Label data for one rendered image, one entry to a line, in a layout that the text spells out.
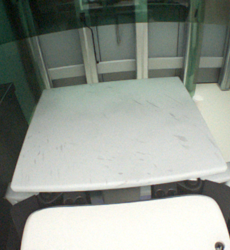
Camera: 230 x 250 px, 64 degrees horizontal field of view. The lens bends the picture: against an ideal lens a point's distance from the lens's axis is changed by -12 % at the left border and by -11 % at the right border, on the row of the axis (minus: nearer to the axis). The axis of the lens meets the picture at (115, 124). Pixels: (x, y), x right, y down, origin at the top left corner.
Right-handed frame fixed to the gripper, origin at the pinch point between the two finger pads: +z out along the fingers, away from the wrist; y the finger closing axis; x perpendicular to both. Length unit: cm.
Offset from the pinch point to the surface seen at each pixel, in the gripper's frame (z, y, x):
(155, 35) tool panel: 60, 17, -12
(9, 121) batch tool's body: 14.5, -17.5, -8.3
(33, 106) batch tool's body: 20.3, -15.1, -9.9
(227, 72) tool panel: 54, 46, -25
